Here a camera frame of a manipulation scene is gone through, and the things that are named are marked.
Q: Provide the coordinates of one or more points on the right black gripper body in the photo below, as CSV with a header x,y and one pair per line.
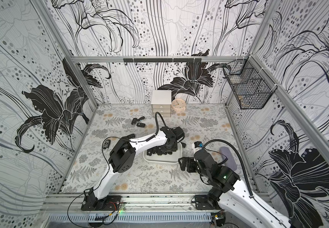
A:
x,y
187,164

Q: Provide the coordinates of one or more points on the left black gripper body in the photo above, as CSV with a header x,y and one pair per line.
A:
x,y
170,145

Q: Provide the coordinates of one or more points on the white storage tray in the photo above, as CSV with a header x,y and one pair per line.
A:
x,y
170,159

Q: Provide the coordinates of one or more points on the black key with buttons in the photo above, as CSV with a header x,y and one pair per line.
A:
x,y
131,136

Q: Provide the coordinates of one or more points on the silver black BMW key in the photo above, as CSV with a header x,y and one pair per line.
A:
x,y
106,144

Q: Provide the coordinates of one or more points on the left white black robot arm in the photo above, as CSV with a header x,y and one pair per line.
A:
x,y
123,154

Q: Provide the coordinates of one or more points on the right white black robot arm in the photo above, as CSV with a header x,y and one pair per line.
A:
x,y
232,194

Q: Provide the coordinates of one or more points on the black flip key upper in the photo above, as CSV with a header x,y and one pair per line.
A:
x,y
134,121

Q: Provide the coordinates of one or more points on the purple glasses case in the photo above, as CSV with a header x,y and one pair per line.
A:
x,y
227,155

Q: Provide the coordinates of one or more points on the pink round alarm clock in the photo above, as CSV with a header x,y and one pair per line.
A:
x,y
178,105

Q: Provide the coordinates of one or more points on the white mini drawer cabinet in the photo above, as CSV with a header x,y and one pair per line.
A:
x,y
161,102

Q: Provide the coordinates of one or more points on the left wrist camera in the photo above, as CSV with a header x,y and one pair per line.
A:
x,y
179,133

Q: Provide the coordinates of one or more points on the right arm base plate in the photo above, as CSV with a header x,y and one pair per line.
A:
x,y
202,203

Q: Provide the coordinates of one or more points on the black wire wall basket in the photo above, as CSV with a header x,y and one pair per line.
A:
x,y
250,89

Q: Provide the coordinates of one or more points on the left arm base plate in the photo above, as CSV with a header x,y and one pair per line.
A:
x,y
109,203

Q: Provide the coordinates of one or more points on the white cable duct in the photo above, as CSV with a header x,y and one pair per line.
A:
x,y
134,217

